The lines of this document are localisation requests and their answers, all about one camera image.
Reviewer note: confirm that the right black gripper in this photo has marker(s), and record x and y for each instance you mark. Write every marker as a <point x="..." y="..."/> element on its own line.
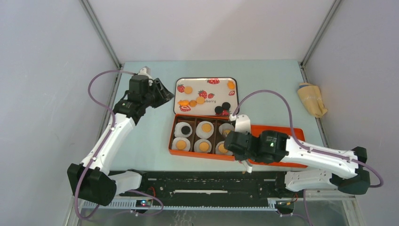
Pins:
<point x="244" y="133"/>

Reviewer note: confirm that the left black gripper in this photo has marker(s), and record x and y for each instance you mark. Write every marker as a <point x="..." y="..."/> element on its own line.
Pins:
<point x="164" y="94"/>

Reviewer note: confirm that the swirl tan cookie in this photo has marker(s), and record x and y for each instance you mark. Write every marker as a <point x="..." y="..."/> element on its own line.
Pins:
<point x="204" y="146"/>

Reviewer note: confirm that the black sandwich cookie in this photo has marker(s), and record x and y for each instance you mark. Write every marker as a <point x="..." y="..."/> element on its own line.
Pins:
<point x="218" y="110"/>
<point x="226" y="105"/>
<point x="186" y="130"/>

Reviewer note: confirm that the orange cookie box with dividers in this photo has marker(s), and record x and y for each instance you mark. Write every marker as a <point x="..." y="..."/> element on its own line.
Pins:
<point x="214" y="139"/>

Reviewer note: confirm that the strawberry print serving tray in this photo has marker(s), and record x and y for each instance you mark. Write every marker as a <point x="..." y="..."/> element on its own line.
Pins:
<point x="215" y="92"/>

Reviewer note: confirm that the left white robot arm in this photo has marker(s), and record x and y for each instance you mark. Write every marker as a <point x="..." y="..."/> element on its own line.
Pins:
<point x="90" y="180"/>

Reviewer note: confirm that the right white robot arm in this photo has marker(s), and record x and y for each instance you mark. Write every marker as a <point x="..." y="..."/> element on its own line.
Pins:
<point x="330" y="168"/>

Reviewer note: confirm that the white paper cupcake liner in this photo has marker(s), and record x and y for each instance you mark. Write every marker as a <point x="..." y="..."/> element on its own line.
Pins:
<point x="196" y="145"/>
<point x="225" y="126"/>
<point x="202" y="134"/>
<point x="173" y="146"/>
<point x="217" y="152"/>
<point x="178" y="126"/>

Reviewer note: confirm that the orange box lid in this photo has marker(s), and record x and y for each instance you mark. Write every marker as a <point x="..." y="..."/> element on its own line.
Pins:
<point x="256" y="130"/>

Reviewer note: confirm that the beige cloth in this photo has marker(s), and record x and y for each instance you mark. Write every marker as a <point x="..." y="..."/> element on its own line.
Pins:
<point x="311" y="98"/>

